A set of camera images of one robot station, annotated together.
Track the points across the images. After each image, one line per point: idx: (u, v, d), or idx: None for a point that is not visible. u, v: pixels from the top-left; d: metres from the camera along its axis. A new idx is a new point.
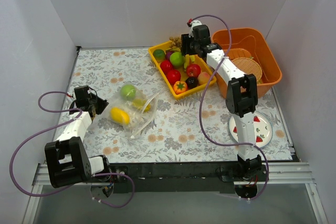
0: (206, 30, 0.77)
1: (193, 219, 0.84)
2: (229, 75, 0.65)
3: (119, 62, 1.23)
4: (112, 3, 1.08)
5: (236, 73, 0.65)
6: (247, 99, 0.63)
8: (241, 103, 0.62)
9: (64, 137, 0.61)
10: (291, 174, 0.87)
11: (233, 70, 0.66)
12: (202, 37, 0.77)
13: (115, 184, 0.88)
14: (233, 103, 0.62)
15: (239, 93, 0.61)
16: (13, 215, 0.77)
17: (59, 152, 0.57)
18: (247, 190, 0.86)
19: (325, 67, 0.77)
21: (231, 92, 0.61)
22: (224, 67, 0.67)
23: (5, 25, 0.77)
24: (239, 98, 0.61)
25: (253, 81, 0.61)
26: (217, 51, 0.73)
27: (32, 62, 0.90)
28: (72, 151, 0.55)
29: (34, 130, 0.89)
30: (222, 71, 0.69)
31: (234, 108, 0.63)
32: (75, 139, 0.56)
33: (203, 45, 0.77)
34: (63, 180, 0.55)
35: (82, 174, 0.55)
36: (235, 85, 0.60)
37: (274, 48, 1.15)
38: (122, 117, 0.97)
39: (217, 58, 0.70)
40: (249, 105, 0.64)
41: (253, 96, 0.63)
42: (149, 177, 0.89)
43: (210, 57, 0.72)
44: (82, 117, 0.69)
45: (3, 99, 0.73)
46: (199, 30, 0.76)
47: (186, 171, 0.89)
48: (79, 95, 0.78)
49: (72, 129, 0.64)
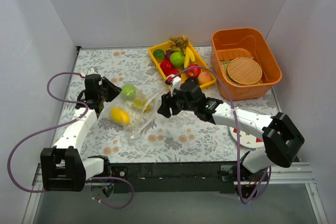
0: (198, 88, 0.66)
1: (193, 219, 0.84)
2: (256, 126, 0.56)
3: (119, 62, 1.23)
4: (112, 3, 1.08)
5: (263, 122, 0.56)
6: (293, 142, 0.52)
8: (290, 150, 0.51)
9: (62, 144, 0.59)
10: (291, 174, 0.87)
11: (255, 118, 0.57)
12: (197, 97, 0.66)
13: (116, 183, 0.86)
14: (282, 155, 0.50)
15: (281, 140, 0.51)
16: (13, 215, 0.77)
17: (55, 159, 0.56)
18: (246, 190, 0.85)
19: (326, 68, 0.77)
21: (272, 142, 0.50)
22: (243, 121, 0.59)
23: (5, 25, 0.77)
24: (284, 146, 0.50)
25: (287, 119, 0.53)
26: (221, 106, 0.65)
27: (32, 63, 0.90)
28: (66, 163, 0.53)
29: (34, 131, 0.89)
30: (243, 126, 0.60)
31: (286, 161, 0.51)
32: (72, 151, 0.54)
33: (202, 105, 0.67)
34: (56, 186, 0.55)
35: (74, 185, 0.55)
36: (272, 134, 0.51)
37: (274, 48, 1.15)
38: (122, 117, 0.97)
39: (227, 114, 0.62)
40: (298, 148, 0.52)
41: (297, 136, 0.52)
42: (149, 177, 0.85)
43: (219, 116, 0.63)
44: (85, 117, 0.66)
45: (3, 99, 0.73)
46: (191, 92, 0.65)
47: (186, 171, 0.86)
48: (88, 85, 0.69)
49: (72, 134, 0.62)
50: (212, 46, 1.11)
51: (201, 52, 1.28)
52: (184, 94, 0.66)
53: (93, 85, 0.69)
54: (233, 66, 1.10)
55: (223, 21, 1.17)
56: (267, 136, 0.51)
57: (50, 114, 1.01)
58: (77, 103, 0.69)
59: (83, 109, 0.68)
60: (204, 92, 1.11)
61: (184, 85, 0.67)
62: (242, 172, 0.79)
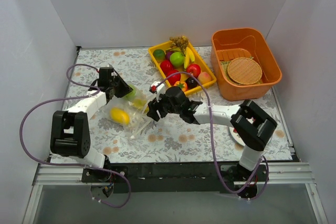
0: (181, 93, 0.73)
1: (193, 219, 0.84)
2: (227, 115, 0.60)
3: (119, 62, 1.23)
4: (112, 3, 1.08)
5: (233, 111, 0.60)
6: (264, 124, 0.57)
8: (261, 131, 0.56)
9: (74, 109, 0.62)
10: (291, 174, 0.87)
11: (227, 109, 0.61)
12: (181, 102, 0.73)
13: (115, 184, 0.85)
14: (253, 138, 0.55)
15: (250, 124, 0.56)
16: (13, 215, 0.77)
17: (65, 122, 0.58)
18: (247, 190, 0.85)
19: (325, 68, 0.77)
21: (242, 127, 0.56)
22: (217, 113, 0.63)
23: (6, 25, 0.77)
24: (254, 129, 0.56)
25: (253, 105, 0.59)
26: (201, 106, 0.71)
27: (32, 63, 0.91)
28: (75, 124, 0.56)
29: (34, 131, 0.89)
30: (217, 118, 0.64)
31: (260, 142, 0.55)
32: (82, 114, 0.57)
33: (186, 108, 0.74)
34: (61, 149, 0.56)
35: (79, 149, 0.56)
36: (239, 119, 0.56)
37: (274, 48, 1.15)
38: (122, 117, 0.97)
39: (204, 112, 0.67)
40: (271, 130, 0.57)
41: (267, 118, 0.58)
42: (149, 177, 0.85)
43: (199, 115, 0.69)
44: (97, 96, 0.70)
45: (3, 99, 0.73)
46: (176, 96, 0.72)
47: (186, 171, 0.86)
48: (102, 75, 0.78)
49: (83, 104, 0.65)
50: (212, 45, 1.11)
51: (201, 52, 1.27)
52: (169, 99, 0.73)
53: (107, 75, 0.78)
54: (233, 66, 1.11)
55: (223, 21, 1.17)
56: (236, 122, 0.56)
57: (50, 114, 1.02)
58: (91, 86, 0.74)
59: (94, 91, 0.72)
60: (204, 92, 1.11)
61: (169, 91, 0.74)
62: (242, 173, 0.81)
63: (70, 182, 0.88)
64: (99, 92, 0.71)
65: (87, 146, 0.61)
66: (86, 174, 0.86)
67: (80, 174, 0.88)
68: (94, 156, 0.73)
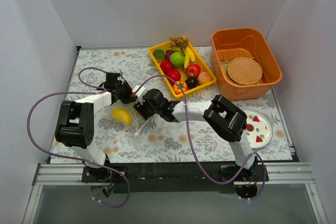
0: (158, 94, 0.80)
1: (192, 219, 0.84)
2: (200, 110, 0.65)
3: (119, 62, 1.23)
4: (112, 3, 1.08)
5: (205, 106, 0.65)
6: (234, 117, 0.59)
8: (232, 124, 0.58)
9: (82, 101, 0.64)
10: (291, 174, 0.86)
11: (200, 106, 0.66)
12: (160, 102, 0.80)
13: (115, 184, 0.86)
14: (226, 130, 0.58)
15: (221, 118, 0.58)
16: (13, 215, 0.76)
17: (72, 112, 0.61)
18: (247, 190, 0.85)
19: (325, 68, 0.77)
21: (214, 121, 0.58)
22: (191, 109, 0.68)
23: (6, 25, 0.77)
24: (225, 122, 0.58)
25: (223, 99, 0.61)
26: (178, 105, 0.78)
27: (32, 63, 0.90)
28: (82, 112, 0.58)
29: (34, 131, 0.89)
30: (193, 114, 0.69)
31: (232, 135, 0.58)
32: (88, 104, 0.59)
33: (165, 108, 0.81)
34: (65, 136, 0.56)
35: (83, 138, 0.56)
36: (211, 113, 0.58)
37: (274, 48, 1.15)
38: (122, 117, 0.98)
39: (181, 109, 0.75)
40: (241, 122, 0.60)
41: (237, 111, 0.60)
42: (149, 177, 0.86)
43: (177, 113, 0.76)
44: (104, 94, 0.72)
45: (3, 99, 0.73)
46: (154, 98, 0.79)
47: (186, 171, 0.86)
48: (108, 78, 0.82)
49: (90, 98, 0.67)
50: (212, 46, 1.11)
51: (201, 52, 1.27)
52: (148, 101, 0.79)
53: (113, 78, 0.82)
54: (233, 66, 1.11)
55: (223, 21, 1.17)
56: (208, 116, 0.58)
57: (50, 115, 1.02)
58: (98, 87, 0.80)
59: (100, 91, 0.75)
60: (204, 91, 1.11)
61: (147, 94, 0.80)
62: (243, 174, 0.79)
63: (70, 182, 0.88)
64: (105, 92, 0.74)
65: (92, 136, 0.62)
66: (87, 174, 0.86)
67: (80, 174, 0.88)
68: (95, 152, 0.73)
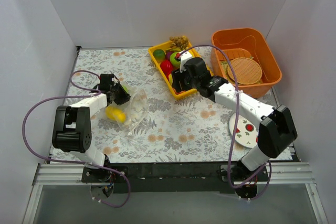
0: (202, 63, 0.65)
1: (193, 219, 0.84)
2: (256, 113, 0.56)
3: (119, 62, 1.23)
4: (112, 3, 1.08)
5: (262, 110, 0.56)
6: (286, 136, 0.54)
8: (281, 141, 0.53)
9: (77, 105, 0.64)
10: (291, 174, 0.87)
11: (256, 106, 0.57)
12: (201, 73, 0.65)
13: (115, 184, 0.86)
14: (273, 146, 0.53)
15: (276, 131, 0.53)
16: (13, 215, 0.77)
17: (67, 117, 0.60)
18: (247, 190, 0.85)
19: (325, 68, 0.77)
21: (267, 132, 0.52)
22: (244, 105, 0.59)
23: (6, 25, 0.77)
24: (277, 138, 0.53)
25: (287, 114, 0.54)
26: (226, 86, 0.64)
27: (32, 63, 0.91)
28: (78, 117, 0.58)
29: (34, 131, 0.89)
30: (243, 110, 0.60)
31: (274, 151, 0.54)
32: (84, 108, 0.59)
33: (205, 82, 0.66)
34: (63, 142, 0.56)
35: (81, 143, 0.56)
36: (270, 123, 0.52)
37: (274, 48, 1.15)
38: (115, 117, 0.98)
39: (229, 95, 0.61)
40: (289, 142, 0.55)
41: (292, 131, 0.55)
42: (149, 177, 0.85)
43: (221, 96, 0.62)
44: (99, 96, 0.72)
45: (3, 99, 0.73)
46: (195, 65, 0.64)
47: (186, 171, 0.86)
48: (103, 80, 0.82)
49: (86, 102, 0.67)
50: (212, 46, 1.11)
51: (201, 52, 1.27)
52: (188, 68, 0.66)
53: (107, 79, 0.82)
54: (233, 66, 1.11)
55: (222, 21, 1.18)
56: (264, 125, 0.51)
57: (50, 115, 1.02)
58: (93, 90, 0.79)
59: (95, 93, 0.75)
60: None
61: (189, 61, 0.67)
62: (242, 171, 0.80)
63: (70, 182, 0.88)
64: (101, 94, 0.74)
65: (89, 139, 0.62)
66: (87, 174, 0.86)
67: (80, 174, 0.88)
68: (95, 154, 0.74)
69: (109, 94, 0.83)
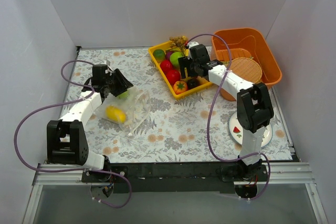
0: (203, 48, 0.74)
1: (193, 219, 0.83)
2: (237, 87, 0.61)
3: (119, 62, 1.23)
4: (112, 3, 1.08)
5: (243, 85, 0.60)
6: (262, 110, 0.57)
8: (256, 115, 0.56)
9: (70, 117, 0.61)
10: (291, 174, 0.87)
11: (240, 82, 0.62)
12: (200, 55, 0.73)
13: (115, 184, 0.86)
14: (248, 117, 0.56)
15: (251, 104, 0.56)
16: (13, 215, 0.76)
17: (60, 131, 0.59)
18: (247, 190, 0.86)
19: (325, 68, 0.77)
21: (242, 103, 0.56)
22: (229, 81, 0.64)
23: (6, 25, 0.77)
24: (252, 110, 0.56)
25: (264, 90, 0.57)
26: (219, 66, 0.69)
27: (32, 63, 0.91)
28: (71, 132, 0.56)
29: (34, 131, 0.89)
30: (228, 85, 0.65)
31: (250, 123, 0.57)
32: (76, 124, 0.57)
33: (203, 64, 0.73)
34: (59, 158, 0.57)
35: (77, 159, 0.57)
36: (245, 95, 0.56)
37: (274, 48, 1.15)
38: (116, 116, 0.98)
39: (219, 73, 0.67)
40: (266, 118, 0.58)
41: (268, 107, 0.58)
42: (149, 177, 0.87)
43: (213, 74, 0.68)
44: (91, 98, 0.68)
45: (3, 99, 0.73)
46: (196, 48, 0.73)
47: (186, 171, 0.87)
48: (95, 73, 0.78)
49: (78, 110, 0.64)
50: (212, 45, 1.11)
51: None
52: (190, 51, 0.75)
53: (100, 72, 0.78)
54: (233, 66, 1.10)
55: (222, 21, 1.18)
56: (241, 96, 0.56)
57: (50, 115, 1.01)
58: (85, 86, 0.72)
59: (88, 92, 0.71)
60: (204, 91, 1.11)
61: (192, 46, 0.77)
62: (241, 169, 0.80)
63: (70, 182, 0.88)
64: (93, 94, 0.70)
65: (86, 150, 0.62)
66: (87, 174, 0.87)
67: (80, 174, 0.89)
68: (93, 158, 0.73)
69: (103, 89, 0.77)
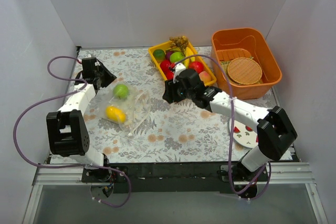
0: (196, 75, 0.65)
1: (193, 219, 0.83)
2: (252, 117, 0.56)
3: (119, 62, 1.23)
4: (112, 3, 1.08)
5: (259, 114, 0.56)
6: (286, 136, 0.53)
8: (281, 143, 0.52)
9: (67, 108, 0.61)
10: (291, 174, 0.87)
11: (252, 110, 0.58)
12: (196, 84, 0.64)
13: (115, 184, 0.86)
14: (273, 147, 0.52)
15: (274, 132, 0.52)
16: (13, 215, 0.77)
17: (60, 122, 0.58)
18: (247, 190, 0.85)
19: (325, 68, 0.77)
21: (265, 135, 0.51)
22: (241, 112, 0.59)
23: (6, 25, 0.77)
24: (276, 139, 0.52)
25: (283, 114, 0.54)
26: (220, 94, 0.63)
27: (32, 63, 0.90)
28: (72, 121, 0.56)
29: (33, 131, 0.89)
30: (239, 115, 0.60)
31: (277, 154, 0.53)
32: (76, 112, 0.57)
33: (200, 93, 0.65)
34: (63, 148, 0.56)
35: (80, 146, 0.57)
36: (266, 125, 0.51)
37: (274, 48, 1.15)
38: (116, 116, 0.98)
39: (224, 103, 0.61)
40: (291, 142, 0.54)
41: (291, 131, 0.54)
42: (149, 177, 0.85)
43: (216, 105, 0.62)
44: (86, 89, 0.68)
45: (3, 99, 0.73)
46: (189, 77, 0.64)
47: (186, 171, 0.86)
48: (86, 66, 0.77)
49: (74, 101, 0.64)
50: (212, 46, 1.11)
51: (201, 52, 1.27)
52: (182, 80, 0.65)
53: (90, 65, 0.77)
54: (233, 66, 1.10)
55: (222, 21, 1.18)
56: (262, 128, 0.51)
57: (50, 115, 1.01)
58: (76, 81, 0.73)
59: (81, 85, 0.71)
60: None
61: (182, 73, 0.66)
62: (242, 172, 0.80)
63: (70, 182, 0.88)
64: (87, 85, 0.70)
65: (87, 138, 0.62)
66: (87, 175, 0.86)
67: (80, 174, 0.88)
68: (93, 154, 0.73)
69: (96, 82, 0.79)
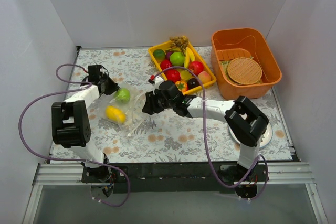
0: (174, 86, 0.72)
1: (192, 219, 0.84)
2: (221, 110, 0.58)
3: (119, 62, 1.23)
4: (112, 3, 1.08)
5: (226, 106, 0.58)
6: (256, 121, 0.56)
8: (253, 129, 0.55)
9: (72, 100, 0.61)
10: (291, 174, 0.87)
11: (221, 104, 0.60)
12: (175, 95, 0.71)
13: (115, 184, 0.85)
14: (247, 134, 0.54)
15: (243, 120, 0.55)
16: (13, 215, 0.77)
17: (64, 113, 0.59)
18: (247, 190, 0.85)
19: (325, 68, 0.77)
21: (235, 124, 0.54)
22: (210, 108, 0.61)
23: (6, 25, 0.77)
24: (248, 125, 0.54)
25: (248, 102, 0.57)
26: (195, 99, 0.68)
27: (32, 63, 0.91)
28: (75, 112, 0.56)
29: (33, 131, 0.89)
30: (210, 113, 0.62)
31: (253, 140, 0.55)
32: (80, 102, 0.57)
33: (179, 103, 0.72)
34: (64, 137, 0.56)
35: (82, 136, 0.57)
36: (234, 115, 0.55)
37: (274, 48, 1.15)
38: (116, 116, 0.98)
39: (198, 105, 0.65)
40: (262, 126, 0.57)
41: (260, 115, 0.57)
42: (149, 177, 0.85)
43: (192, 108, 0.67)
44: (91, 88, 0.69)
45: (3, 99, 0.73)
46: (169, 89, 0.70)
47: (186, 171, 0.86)
48: (92, 72, 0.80)
49: (79, 95, 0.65)
50: (212, 46, 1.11)
51: (201, 52, 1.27)
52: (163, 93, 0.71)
53: (96, 70, 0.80)
54: (233, 66, 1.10)
55: (222, 21, 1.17)
56: (230, 118, 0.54)
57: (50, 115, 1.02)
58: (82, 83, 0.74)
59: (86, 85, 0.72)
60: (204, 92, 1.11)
61: (161, 85, 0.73)
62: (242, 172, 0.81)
63: (70, 182, 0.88)
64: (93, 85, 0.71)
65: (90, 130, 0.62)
66: (87, 174, 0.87)
67: (80, 174, 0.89)
68: (94, 151, 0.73)
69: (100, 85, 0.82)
